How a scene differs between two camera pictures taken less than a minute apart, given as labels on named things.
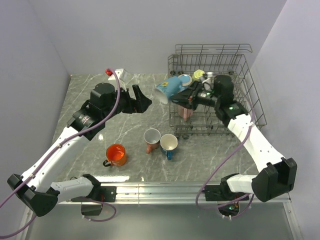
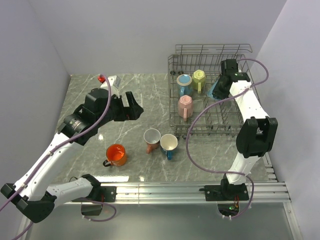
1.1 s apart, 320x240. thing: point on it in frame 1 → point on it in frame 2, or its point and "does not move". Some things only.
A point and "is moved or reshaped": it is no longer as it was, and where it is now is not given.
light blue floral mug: [168, 89] is moved or reshaped
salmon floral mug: [152, 137] does not move
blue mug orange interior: [185, 79] does not move
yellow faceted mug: [197, 74] does not move
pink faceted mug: [184, 113] does not move
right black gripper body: [202, 96] → [219, 91]
